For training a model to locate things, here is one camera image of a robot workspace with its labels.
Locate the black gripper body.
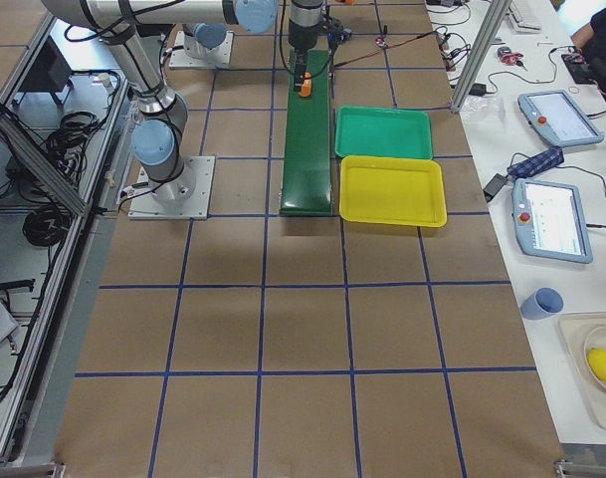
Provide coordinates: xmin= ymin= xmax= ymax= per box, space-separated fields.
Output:
xmin=326 ymin=18 xmax=352 ymax=46
xmin=289 ymin=0 xmax=322 ymax=50

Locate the orange cylinder with 4680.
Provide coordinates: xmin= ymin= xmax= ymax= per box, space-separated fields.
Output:
xmin=299 ymin=72 xmax=312 ymax=98

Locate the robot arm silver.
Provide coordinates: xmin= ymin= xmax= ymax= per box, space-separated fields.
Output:
xmin=43 ymin=1 xmax=279 ymax=184
xmin=182 ymin=17 xmax=352 ymax=56

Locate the green plastic tray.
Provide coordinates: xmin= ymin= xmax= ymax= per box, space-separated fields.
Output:
xmin=335 ymin=106 xmax=433 ymax=159

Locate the green conveyor belt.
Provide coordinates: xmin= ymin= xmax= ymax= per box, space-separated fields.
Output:
xmin=279 ymin=50 xmax=332 ymax=216

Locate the yellow plastic tray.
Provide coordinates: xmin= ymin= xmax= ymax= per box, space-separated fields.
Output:
xmin=339 ymin=155 xmax=448 ymax=228

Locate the clear plastic bag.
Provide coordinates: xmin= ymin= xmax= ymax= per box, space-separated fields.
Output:
xmin=460 ymin=95 xmax=505 ymax=122

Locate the black power adapter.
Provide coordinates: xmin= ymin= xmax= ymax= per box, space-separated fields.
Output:
xmin=483 ymin=173 xmax=508 ymax=203

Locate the far teach pendant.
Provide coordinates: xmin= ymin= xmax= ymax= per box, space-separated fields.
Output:
xmin=517 ymin=90 xmax=604 ymax=147

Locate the teach pendant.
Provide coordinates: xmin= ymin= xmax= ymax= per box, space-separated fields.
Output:
xmin=517 ymin=90 xmax=604 ymax=147
xmin=511 ymin=178 xmax=593 ymax=264

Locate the blue plaid pouch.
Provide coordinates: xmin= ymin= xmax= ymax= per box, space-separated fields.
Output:
xmin=506 ymin=147 xmax=564 ymax=179

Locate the person in dark clothes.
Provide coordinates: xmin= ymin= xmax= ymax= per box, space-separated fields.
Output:
xmin=571 ymin=7 xmax=606 ymax=101

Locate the near teach pendant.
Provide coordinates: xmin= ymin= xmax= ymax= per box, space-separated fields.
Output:
xmin=511 ymin=178 xmax=593 ymax=264

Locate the blue plastic cup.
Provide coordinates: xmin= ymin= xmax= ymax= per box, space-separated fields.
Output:
xmin=520 ymin=288 xmax=564 ymax=320

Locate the white bowl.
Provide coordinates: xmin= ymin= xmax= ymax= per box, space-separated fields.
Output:
xmin=584 ymin=326 xmax=606 ymax=390

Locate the yellow lemon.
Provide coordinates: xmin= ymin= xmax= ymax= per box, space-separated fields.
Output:
xmin=587 ymin=348 xmax=606 ymax=382

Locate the beige tray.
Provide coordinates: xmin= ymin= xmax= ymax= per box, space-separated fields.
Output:
xmin=558 ymin=312 xmax=606 ymax=430

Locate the red black conveyor cable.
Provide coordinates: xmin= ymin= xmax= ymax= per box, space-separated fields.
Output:
xmin=331 ymin=29 xmax=439 ymax=69

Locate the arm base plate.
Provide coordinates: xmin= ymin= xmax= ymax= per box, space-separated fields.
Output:
xmin=127 ymin=156 xmax=215 ymax=220
xmin=169 ymin=31 xmax=234 ymax=70

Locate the aluminium frame post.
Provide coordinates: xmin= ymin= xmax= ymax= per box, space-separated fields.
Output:
xmin=450 ymin=0 xmax=510 ymax=113

